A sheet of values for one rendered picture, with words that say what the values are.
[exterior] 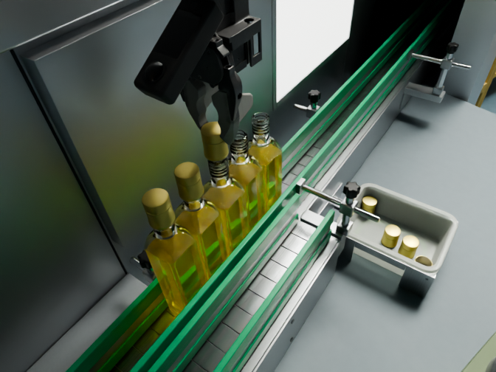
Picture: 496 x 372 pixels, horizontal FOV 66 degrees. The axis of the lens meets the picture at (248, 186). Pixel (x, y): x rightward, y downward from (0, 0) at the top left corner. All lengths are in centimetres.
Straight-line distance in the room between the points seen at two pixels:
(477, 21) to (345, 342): 102
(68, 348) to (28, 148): 36
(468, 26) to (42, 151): 124
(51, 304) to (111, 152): 27
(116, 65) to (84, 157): 13
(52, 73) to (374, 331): 71
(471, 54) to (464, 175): 43
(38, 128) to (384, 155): 92
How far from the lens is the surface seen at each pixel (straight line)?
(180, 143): 68
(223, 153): 54
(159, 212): 49
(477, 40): 144
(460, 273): 98
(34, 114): 54
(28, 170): 56
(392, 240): 92
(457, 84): 151
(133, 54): 57
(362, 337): 84
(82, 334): 75
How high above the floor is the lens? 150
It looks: 45 degrees down
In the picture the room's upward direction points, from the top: 4 degrees counter-clockwise
